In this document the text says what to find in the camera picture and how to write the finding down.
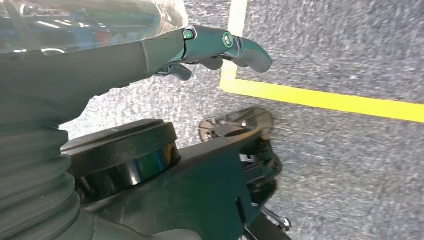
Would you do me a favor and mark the yellow floor tape marking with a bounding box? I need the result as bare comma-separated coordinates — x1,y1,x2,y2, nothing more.
219,0,424,124

